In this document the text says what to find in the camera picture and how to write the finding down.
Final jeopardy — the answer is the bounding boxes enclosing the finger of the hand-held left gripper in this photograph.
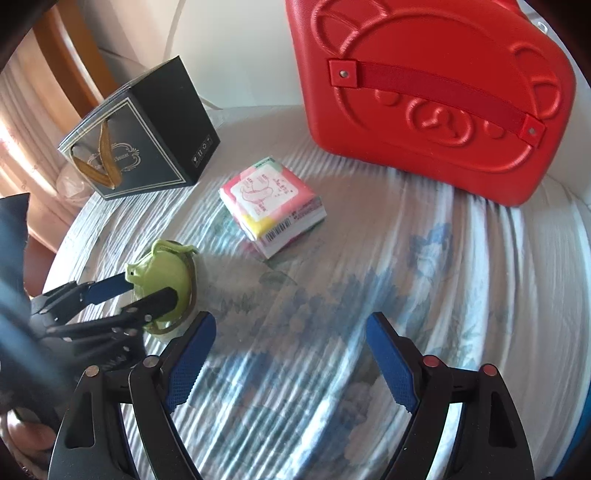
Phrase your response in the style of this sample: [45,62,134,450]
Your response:
[47,286,180,343]
[30,272,136,323]

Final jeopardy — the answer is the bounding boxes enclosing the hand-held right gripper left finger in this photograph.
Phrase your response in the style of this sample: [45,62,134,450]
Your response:
[47,311,218,480]

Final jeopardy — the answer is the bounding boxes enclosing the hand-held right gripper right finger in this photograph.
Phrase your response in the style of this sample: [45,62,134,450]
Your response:
[366,312,536,480]

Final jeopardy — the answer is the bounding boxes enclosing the pale green plastic toy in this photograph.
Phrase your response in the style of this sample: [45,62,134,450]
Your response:
[126,239,200,340]

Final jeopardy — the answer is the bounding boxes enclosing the person's left hand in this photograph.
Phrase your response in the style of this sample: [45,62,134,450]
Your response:
[0,413,58,462]

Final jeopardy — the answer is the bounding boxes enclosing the pale striped floral sheet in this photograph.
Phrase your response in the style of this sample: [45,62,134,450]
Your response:
[44,104,591,480]

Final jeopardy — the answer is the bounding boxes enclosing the clear plastic bag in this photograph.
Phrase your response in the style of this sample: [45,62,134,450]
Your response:
[55,159,93,197]

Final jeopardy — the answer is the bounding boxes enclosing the pink tissue pack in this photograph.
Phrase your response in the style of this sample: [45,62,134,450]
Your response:
[218,156,328,258]

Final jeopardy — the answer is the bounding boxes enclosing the pink sheer curtain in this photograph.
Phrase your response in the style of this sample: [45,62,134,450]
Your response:
[0,41,93,217]

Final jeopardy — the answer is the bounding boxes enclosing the black gift box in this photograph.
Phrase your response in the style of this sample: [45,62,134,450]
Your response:
[58,56,220,200]

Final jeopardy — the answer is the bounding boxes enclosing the red toy suitcase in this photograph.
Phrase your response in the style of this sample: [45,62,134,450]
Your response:
[284,0,578,208]

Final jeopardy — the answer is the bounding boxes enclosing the wooden wall frame post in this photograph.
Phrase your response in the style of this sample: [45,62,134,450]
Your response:
[32,0,118,107]

